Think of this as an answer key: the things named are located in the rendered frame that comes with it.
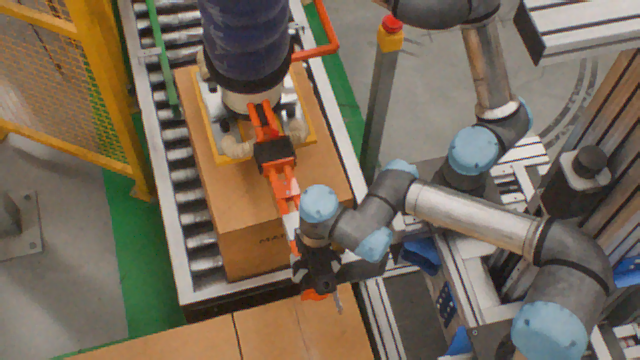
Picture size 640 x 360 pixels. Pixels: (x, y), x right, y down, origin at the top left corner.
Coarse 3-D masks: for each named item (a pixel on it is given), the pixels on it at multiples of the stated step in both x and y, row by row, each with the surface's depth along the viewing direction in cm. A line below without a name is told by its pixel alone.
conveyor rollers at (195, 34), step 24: (168, 0) 296; (192, 0) 298; (144, 24) 290; (168, 24) 292; (144, 48) 287; (192, 48) 285; (168, 120) 270; (192, 168) 258; (192, 192) 254; (192, 216) 249; (192, 240) 245; (216, 240) 246; (192, 264) 240; (216, 264) 241
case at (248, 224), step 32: (192, 96) 225; (192, 128) 219; (320, 128) 221; (320, 160) 215; (224, 192) 209; (256, 192) 209; (224, 224) 204; (256, 224) 205; (224, 256) 216; (256, 256) 223; (288, 256) 231
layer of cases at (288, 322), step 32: (224, 320) 232; (256, 320) 232; (288, 320) 233; (320, 320) 233; (352, 320) 234; (96, 352) 226; (128, 352) 226; (160, 352) 226; (192, 352) 227; (224, 352) 227; (256, 352) 227; (288, 352) 228; (320, 352) 228; (352, 352) 229
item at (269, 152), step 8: (280, 136) 186; (288, 136) 186; (256, 144) 185; (264, 144) 185; (272, 144) 185; (280, 144) 185; (288, 144) 186; (256, 152) 183; (264, 152) 184; (272, 152) 184; (280, 152) 184; (288, 152) 184; (256, 160) 185; (264, 160) 183; (272, 160) 183; (280, 160) 182; (288, 160) 182; (264, 168) 182; (280, 168) 184; (264, 176) 185
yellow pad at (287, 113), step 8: (288, 72) 212; (296, 88) 210; (288, 104) 207; (296, 104) 207; (304, 104) 208; (280, 112) 205; (288, 112) 202; (296, 112) 205; (304, 112) 206; (280, 120) 204; (288, 120) 204; (304, 120) 204; (280, 128) 203; (288, 128) 203; (312, 128) 204; (312, 136) 202; (304, 144) 202; (312, 144) 203
